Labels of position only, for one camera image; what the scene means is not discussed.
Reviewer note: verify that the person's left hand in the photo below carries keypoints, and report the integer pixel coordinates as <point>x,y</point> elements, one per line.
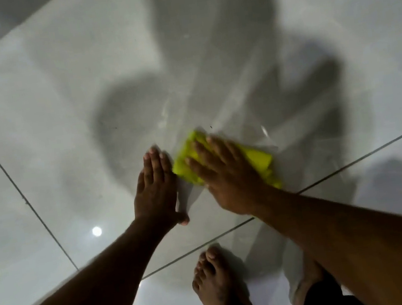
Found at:
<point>155,202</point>

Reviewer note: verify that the person's right hand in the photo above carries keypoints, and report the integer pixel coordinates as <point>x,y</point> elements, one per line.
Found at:
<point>234,183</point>

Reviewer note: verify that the person's left thumb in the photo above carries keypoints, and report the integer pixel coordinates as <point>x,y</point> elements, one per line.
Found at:
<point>183,218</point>

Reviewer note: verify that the person's left little finger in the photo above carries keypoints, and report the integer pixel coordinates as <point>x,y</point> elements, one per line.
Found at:
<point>140,186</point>

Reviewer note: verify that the person's right fingers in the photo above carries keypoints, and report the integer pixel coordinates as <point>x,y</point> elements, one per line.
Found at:
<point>211,158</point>

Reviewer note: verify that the person's left middle finger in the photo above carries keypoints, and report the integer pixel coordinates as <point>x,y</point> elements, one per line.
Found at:
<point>156,166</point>

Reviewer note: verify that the yellow cleaning cloth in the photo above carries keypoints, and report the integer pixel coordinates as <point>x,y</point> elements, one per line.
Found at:
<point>258,160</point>

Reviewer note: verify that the person's left forearm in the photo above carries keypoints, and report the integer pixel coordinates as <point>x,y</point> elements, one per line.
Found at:
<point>80,300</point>

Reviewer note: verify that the person's right forearm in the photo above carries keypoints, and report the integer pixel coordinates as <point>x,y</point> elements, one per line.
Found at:
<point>358,247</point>

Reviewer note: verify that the person's left foot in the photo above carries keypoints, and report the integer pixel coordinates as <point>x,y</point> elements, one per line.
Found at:
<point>214,288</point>

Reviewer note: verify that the person's foot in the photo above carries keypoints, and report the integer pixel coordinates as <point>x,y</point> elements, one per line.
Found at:
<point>303,279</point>
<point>214,288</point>

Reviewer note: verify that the person's right foot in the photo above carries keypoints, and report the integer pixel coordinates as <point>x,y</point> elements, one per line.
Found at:
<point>303,279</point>

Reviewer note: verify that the black trousers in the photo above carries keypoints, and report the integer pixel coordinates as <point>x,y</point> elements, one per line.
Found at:
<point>330,302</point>

